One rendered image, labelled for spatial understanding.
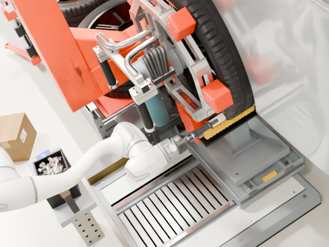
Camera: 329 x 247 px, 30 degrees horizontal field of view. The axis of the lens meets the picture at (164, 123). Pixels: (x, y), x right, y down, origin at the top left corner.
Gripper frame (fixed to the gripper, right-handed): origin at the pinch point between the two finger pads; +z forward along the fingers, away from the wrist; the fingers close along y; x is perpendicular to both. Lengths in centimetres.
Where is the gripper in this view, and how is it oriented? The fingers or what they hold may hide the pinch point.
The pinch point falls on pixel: (217, 120)
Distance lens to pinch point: 245.5
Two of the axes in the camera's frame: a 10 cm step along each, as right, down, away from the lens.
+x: -5.2, -8.5, 0.2
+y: 1.5, -1.1, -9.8
